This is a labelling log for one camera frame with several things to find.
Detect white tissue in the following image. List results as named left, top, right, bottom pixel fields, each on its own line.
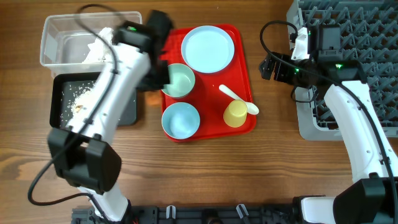
left=83, top=27, right=113, bottom=63

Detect mint green bowl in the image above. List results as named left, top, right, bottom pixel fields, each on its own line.
left=162, top=63, right=196, bottom=98

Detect orange carrot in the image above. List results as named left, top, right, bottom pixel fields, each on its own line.
left=146, top=92, right=162, bottom=106

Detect light blue bowl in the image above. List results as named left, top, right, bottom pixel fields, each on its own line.
left=161, top=102, right=201, bottom=140

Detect white rice pile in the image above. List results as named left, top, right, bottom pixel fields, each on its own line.
left=60, top=80, right=95, bottom=123

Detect brown food scrap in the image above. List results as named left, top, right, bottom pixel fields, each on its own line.
left=74, top=105, right=83, bottom=112

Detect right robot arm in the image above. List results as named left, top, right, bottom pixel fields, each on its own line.
left=259, top=52, right=397, bottom=223

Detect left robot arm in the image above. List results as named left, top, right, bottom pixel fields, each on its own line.
left=48, top=16, right=173, bottom=223

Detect grey dishwasher rack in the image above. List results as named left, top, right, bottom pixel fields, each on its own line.
left=286, top=0, right=397, bottom=138

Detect black waste tray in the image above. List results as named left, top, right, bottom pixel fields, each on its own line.
left=49, top=70, right=138, bottom=130

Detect white plastic spoon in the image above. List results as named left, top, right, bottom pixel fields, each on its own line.
left=218, top=84, right=259, bottom=115

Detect light blue plate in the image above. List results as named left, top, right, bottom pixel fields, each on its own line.
left=181, top=26, right=235, bottom=73

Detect yellow plastic cup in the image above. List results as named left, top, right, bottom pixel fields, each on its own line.
left=223, top=100, right=248, bottom=128

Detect clear plastic bin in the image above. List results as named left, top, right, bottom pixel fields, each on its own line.
left=40, top=11, right=142, bottom=77

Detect red serving tray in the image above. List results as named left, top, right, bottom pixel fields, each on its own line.
left=160, top=24, right=257, bottom=142

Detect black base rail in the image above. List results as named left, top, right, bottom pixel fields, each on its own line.
left=71, top=195, right=348, bottom=224

